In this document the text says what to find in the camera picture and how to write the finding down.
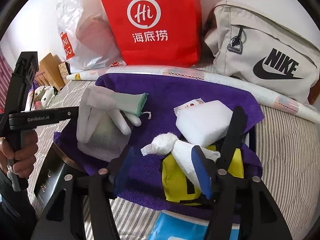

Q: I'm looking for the wooden headboard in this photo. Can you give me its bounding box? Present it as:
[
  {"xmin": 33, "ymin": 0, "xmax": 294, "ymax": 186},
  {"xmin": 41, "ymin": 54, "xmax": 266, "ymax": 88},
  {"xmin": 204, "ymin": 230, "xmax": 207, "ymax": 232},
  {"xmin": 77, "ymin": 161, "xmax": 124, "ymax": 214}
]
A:
[{"xmin": 34, "ymin": 52, "xmax": 67, "ymax": 92}]

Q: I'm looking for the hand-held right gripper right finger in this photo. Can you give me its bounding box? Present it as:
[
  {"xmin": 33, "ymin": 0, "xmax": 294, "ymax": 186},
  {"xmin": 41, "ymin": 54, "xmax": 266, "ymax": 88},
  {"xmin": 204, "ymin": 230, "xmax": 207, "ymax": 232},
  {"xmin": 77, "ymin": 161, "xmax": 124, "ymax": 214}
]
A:
[{"xmin": 191, "ymin": 145, "xmax": 293, "ymax": 240}]

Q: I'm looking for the grey striped quilted mat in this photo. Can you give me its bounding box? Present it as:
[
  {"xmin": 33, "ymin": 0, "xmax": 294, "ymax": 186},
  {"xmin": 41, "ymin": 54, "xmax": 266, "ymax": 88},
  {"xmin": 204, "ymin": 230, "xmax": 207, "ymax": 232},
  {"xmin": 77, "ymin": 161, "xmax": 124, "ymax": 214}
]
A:
[{"xmin": 25, "ymin": 79, "xmax": 320, "ymax": 240}]

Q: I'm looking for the purple towel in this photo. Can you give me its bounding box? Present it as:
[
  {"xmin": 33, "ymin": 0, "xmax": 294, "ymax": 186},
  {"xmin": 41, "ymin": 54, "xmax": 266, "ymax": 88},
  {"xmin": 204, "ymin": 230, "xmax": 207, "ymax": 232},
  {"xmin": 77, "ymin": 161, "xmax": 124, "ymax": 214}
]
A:
[{"xmin": 54, "ymin": 73, "xmax": 265, "ymax": 217}]

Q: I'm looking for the fruit print sachet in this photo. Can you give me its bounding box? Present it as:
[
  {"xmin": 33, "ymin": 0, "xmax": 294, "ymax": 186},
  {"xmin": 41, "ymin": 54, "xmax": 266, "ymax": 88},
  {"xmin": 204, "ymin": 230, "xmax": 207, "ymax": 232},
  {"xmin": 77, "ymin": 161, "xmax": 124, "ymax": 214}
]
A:
[{"xmin": 174, "ymin": 99, "xmax": 205, "ymax": 117}]

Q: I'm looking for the white knotted cloth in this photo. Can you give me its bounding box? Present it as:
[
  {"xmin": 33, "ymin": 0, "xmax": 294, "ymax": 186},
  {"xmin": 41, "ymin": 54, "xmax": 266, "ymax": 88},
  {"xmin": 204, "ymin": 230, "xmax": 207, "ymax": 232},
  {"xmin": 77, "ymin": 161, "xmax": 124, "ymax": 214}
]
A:
[{"xmin": 141, "ymin": 132, "xmax": 221, "ymax": 184}]

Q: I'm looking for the clear plastic bag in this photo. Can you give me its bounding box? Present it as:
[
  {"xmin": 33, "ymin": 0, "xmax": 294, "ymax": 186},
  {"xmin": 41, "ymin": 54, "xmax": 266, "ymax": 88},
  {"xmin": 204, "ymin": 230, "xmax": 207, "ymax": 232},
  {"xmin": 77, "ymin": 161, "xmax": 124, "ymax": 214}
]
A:
[{"xmin": 76, "ymin": 87, "xmax": 148, "ymax": 144}]

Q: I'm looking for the person's left hand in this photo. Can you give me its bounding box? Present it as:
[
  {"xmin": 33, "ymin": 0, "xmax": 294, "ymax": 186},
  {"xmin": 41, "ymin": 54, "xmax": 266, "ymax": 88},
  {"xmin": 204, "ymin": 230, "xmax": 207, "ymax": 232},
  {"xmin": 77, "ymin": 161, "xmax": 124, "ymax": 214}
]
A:
[{"xmin": 0, "ymin": 131, "xmax": 38, "ymax": 179}]

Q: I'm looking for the person's left forearm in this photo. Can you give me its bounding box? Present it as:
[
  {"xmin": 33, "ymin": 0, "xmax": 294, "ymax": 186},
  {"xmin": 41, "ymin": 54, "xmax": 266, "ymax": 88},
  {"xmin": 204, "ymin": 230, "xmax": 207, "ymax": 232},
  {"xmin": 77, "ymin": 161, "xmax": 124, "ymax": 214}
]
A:
[{"xmin": 0, "ymin": 169, "xmax": 38, "ymax": 240}]

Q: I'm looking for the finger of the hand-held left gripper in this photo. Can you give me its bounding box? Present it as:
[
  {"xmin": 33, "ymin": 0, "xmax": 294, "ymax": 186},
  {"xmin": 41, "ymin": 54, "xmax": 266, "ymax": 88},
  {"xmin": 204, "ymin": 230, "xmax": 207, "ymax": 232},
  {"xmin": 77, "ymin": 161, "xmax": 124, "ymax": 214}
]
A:
[{"xmin": 11, "ymin": 106, "xmax": 80, "ymax": 121}]

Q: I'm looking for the pink striped curtain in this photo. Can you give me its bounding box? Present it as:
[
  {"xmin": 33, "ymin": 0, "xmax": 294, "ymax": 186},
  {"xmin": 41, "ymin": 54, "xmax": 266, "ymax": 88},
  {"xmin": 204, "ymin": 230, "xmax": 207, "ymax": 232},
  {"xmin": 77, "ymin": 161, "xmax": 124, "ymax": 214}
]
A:
[{"xmin": 0, "ymin": 52, "xmax": 13, "ymax": 110}]

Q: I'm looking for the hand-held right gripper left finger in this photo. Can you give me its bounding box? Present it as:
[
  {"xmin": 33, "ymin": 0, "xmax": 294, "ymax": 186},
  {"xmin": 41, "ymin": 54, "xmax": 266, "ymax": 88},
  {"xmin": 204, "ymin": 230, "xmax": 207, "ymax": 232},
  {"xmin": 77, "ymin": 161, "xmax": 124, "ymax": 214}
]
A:
[{"xmin": 30, "ymin": 144, "xmax": 137, "ymax": 240}]

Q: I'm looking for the grey sling bag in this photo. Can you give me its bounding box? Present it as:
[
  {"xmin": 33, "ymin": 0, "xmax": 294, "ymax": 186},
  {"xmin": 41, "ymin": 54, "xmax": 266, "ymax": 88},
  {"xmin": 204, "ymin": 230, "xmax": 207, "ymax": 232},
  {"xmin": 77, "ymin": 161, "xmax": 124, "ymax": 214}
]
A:
[{"xmin": 204, "ymin": 0, "xmax": 320, "ymax": 104}]

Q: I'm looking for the white plastic shopping bag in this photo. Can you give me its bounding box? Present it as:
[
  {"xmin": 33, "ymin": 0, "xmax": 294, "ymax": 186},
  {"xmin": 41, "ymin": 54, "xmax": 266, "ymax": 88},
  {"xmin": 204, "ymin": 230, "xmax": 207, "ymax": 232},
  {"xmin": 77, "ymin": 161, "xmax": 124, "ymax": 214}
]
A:
[{"xmin": 56, "ymin": 0, "xmax": 127, "ymax": 70}]

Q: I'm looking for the white spotted plush pillow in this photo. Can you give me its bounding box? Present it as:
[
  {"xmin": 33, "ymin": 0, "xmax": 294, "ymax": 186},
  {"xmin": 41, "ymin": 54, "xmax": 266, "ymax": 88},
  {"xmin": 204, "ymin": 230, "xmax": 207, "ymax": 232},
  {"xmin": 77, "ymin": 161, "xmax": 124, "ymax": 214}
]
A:
[{"xmin": 31, "ymin": 85, "xmax": 57, "ymax": 110}]

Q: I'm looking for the small yellow bag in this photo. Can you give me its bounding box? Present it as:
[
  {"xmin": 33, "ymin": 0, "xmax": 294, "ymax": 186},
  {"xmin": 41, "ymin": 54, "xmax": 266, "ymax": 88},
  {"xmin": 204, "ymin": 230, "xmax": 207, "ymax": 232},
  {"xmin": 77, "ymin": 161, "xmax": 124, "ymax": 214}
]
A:
[{"xmin": 160, "ymin": 145, "xmax": 244, "ymax": 207}]

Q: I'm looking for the white sponge block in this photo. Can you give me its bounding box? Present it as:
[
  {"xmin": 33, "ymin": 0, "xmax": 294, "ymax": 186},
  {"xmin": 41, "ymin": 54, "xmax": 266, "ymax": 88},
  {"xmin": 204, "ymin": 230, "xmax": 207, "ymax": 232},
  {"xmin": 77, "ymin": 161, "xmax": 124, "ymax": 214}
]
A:
[{"xmin": 176, "ymin": 100, "xmax": 234, "ymax": 147}]

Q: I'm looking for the blue tissue pack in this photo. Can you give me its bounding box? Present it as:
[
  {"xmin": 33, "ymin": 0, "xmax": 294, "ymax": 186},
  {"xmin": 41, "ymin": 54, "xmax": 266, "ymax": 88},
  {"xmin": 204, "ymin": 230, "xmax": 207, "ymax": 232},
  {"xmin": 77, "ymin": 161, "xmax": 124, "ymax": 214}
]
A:
[{"xmin": 155, "ymin": 211, "xmax": 240, "ymax": 240}]

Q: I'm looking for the white printed paper roll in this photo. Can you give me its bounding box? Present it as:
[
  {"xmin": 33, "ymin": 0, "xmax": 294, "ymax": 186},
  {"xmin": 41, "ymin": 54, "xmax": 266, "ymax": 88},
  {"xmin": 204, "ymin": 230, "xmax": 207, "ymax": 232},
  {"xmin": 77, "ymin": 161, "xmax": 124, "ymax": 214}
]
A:
[{"xmin": 66, "ymin": 65, "xmax": 319, "ymax": 123}]

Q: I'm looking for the dark tin box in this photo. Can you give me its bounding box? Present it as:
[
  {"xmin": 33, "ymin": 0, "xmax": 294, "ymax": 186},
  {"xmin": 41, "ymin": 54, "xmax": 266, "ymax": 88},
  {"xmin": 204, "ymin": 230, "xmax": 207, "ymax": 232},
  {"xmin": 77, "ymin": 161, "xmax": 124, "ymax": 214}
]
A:
[{"xmin": 32, "ymin": 145, "xmax": 87, "ymax": 210}]

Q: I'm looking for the red paper bag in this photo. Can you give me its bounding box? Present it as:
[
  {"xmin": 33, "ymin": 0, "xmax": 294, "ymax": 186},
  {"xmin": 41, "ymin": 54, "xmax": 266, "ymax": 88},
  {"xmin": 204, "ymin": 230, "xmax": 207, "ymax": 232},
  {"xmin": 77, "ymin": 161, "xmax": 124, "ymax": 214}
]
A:
[{"xmin": 97, "ymin": 0, "xmax": 203, "ymax": 68}]

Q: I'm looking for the printed book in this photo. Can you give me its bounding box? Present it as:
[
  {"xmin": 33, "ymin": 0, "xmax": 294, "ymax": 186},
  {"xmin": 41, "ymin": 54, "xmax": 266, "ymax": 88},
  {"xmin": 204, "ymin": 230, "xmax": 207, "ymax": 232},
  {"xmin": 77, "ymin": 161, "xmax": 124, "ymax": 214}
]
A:
[{"xmin": 58, "ymin": 61, "xmax": 70, "ymax": 77}]

